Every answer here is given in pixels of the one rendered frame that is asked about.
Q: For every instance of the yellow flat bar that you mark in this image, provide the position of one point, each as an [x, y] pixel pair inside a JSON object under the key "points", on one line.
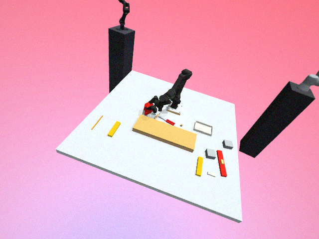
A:
{"points": [[199, 166], [114, 128]]}

